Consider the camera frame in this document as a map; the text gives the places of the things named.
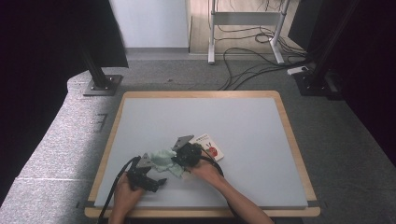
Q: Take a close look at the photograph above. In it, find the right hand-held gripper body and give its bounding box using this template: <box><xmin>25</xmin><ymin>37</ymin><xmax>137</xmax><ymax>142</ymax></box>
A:
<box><xmin>171</xmin><ymin>134</ymin><xmax>204</xmax><ymax>169</ymax></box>

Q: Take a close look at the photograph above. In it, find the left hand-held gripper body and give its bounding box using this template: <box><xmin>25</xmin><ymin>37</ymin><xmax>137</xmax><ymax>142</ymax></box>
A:
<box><xmin>126</xmin><ymin>152</ymin><xmax>157</xmax><ymax>191</ymax></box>

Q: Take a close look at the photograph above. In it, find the light green cloth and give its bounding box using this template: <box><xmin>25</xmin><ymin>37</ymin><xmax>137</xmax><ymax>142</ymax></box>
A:
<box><xmin>148</xmin><ymin>148</ymin><xmax>185</xmax><ymax>179</ymax></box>

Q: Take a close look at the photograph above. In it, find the caterpillar picture book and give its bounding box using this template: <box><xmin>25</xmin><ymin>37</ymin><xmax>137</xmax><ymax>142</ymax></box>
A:
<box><xmin>189</xmin><ymin>133</ymin><xmax>225</xmax><ymax>162</ymax></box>

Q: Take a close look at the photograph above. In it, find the person's right hand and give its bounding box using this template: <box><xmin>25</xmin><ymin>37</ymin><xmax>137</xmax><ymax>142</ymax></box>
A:
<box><xmin>186</xmin><ymin>160</ymin><xmax>224</xmax><ymax>188</ymax></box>

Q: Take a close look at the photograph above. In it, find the person's left hand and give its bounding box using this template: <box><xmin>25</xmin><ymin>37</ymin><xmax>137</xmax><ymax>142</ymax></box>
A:
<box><xmin>111</xmin><ymin>173</ymin><xmax>146</xmax><ymax>216</ymax></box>

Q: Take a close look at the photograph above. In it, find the grey table mat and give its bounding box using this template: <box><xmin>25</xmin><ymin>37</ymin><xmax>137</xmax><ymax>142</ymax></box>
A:
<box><xmin>93</xmin><ymin>97</ymin><xmax>309</xmax><ymax>209</ymax></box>

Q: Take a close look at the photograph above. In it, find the black stand with grey base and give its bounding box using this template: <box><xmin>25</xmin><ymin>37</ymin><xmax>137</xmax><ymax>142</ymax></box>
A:
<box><xmin>78</xmin><ymin>46</ymin><xmax>124</xmax><ymax>97</ymax></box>

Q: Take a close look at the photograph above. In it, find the white power strip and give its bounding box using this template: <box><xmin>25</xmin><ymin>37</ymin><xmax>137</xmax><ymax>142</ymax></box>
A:
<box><xmin>287</xmin><ymin>65</ymin><xmax>310</xmax><ymax>77</ymax></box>

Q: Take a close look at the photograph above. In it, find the black curtain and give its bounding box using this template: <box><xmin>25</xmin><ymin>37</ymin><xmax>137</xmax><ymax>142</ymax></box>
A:
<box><xmin>0</xmin><ymin>0</ymin><xmax>129</xmax><ymax>206</ymax></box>
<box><xmin>288</xmin><ymin>0</ymin><xmax>396</xmax><ymax>166</ymax></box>

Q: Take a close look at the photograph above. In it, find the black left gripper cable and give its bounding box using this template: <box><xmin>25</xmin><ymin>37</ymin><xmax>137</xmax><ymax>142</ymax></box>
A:
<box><xmin>97</xmin><ymin>155</ymin><xmax>141</xmax><ymax>224</ymax></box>

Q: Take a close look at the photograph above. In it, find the tangle of black floor cables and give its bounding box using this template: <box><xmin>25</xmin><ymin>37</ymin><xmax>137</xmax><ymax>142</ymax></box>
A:
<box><xmin>214</xmin><ymin>0</ymin><xmax>316</xmax><ymax>91</ymax></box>

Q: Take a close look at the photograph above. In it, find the white metal desk frame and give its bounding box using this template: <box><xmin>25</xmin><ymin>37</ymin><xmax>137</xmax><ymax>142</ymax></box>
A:
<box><xmin>207</xmin><ymin>0</ymin><xmax>292</xmax><ymax>65</ymax></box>

